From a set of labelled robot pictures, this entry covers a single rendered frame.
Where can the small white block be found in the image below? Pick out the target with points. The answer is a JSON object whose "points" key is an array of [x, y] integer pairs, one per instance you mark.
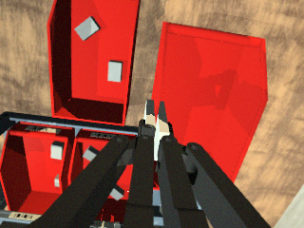
{"points": [[57, 150]]}

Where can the small grey block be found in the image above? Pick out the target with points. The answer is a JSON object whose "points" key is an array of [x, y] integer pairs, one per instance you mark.
{"points": [[56, 180], [87, 28], [90, 153], [117, 192], [115, 71]]}

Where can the red bin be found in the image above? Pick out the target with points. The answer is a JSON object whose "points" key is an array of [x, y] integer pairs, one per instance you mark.
{"points": [[112, 210], [79, 88], [27, 171], [214, 90]]}

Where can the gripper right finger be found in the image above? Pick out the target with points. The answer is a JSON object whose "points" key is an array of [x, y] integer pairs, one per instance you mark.
{"points": [[222, 202]]}

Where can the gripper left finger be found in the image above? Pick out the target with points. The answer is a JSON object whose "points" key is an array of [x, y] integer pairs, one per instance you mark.
{"points": [[81, 202]]}

